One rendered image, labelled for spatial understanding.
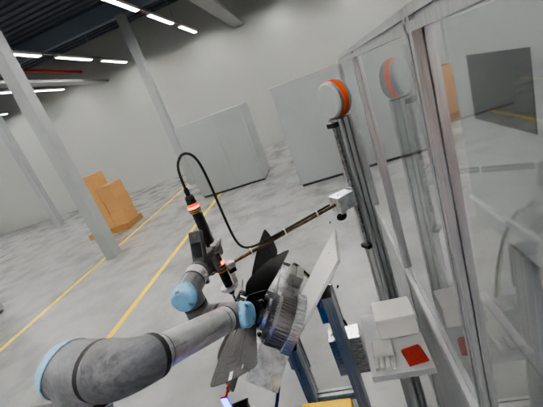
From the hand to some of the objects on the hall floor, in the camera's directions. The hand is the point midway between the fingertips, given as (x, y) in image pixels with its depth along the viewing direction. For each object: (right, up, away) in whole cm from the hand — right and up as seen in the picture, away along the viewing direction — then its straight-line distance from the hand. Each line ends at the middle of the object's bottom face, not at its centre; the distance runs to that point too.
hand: (212, 239), depth 127 cm
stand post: (+62, -133, +55) cm, 157 cm away
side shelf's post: (+104, -122, +44) cm, 166 cm away
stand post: (+84, -127, +50) cm, 160 cm away
